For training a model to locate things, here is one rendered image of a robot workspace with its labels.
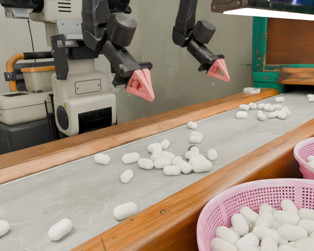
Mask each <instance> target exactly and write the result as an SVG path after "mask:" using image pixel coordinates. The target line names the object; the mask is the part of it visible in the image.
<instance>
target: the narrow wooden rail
mask: <svg viewBox="0 0 314 251"><path fill-rule="evenodd" d="M311 137H314V118H313V119H311V120H309V121H307V122H305V123H303V124H302V125H300V126H298V127H296V128H294V129H292V130H290V131H289V132H287V133H285V134H283V135H281V136H279V137H278V138H276V139H274V140H272V141H270V142H268V143H267V144H265V145H263V146H261V147H259V148H257V149H255V150H253V151H251V152H250V153H248V154H246V155H244V156H242V157H240V158H238V159H237V160H235V161H233V162H231V163H229V164H227V165H226V166H224V167H222V168H220V169H218V170H216V171H214V172H213V173H211V174H209V175H207V176H205V177H203V178H202V179H200V180H198V181H196V182H194V183H192V184H191V185H189V186H187V187H185V188H183V189H181V190H179V191H178V192H176V193H174V194H172V195H170V196H168V197H167V198H165V199H163V200H161V201H159V202H157V203H155V204H154V205H152V206H150V207H148V208H146V209H144V210H143V211H141V212H139V213H137V214H135V215H133V216H131V217H130V218H128V219H126V220H124V221H122V222H120V223H119V224H117V225H115V226H113V227H111V228H109V229H108V230H106V231H104V232H102V233H100V234H98V235H96V236H95V237H93V238H91V239H89V240H87V241H85V242H84V243H82V244H80V245H78V246H76V247H74V248H73V249H71V250H69V251H199V249H198V244H197V233H196V229H197V222H198V218H199V216H200V213H201V211H202V210H203V208H204V207H205V205H206V204H207V203H208V202H209V201H210V200H211V199H212V198H213V197H215V196H216V195H217V194H219V193H221V192H222V191H224V190H226V189H228V188H231V187H233V186H236V185H239V184H243V183H247V182H251V181H257V180H264V179H278V178H295V179H303V174H302V173H301V172H300V165H299V162H298V161H297V160H296V159H295V157H294V148H295V146H296V145H297V144H298V143H299V142H300V141H302V140H305V139H307V138H311Z"/></svg>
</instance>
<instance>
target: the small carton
mask: <svg viewBox="0 0 314 251"><path fill-rule="evenodd" d="M259 92H260V88H244V92H243V93H250V94H257V93H259Z"/></svg>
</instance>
